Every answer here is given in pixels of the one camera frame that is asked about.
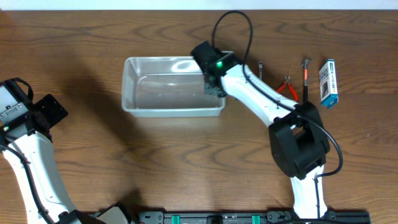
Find clear plastic container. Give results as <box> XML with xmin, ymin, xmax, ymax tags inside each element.
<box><xmin>121</xmin><ymin>56</ymin><xmax>226</xmax><ymax>118</ymax></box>

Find black handled small hammer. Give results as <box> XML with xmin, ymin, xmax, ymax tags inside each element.
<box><xmin>302</xmin><ymin>58</ymin><xmax>311</xmax><ymax>103</ymax></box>

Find blue white cardboard box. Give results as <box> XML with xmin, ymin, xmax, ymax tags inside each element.
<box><xmin>318</xmin><ymin>59</ymin><xmax>338</xmax><ymax>109</ymax></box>

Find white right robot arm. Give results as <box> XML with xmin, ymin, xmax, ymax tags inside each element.
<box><xmin>191</xmin><ymin>41</ymin><xmax>330</xmax><ymax>219</ymax></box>

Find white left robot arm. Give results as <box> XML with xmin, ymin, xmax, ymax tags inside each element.
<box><xmin>1</xmin><ymin>78</ymin><xmax>100</xmax><ymax>223</ymax></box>

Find silver combination wrench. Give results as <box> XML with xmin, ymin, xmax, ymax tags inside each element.
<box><xmin>258</xmin><ymin>61</ymin><xmax>263</xmax><ymax>80</ymax></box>

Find red handled pliers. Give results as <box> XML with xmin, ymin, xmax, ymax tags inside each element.
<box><xmin>276</xmin><ymin>76</ymin><xmax>299</xmax><ymax>102</ymax></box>

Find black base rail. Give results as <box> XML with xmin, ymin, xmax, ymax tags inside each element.
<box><xmin>93</xmin><ymin>202</ymin><xmax>371</xmax><ymax>224</ymax></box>

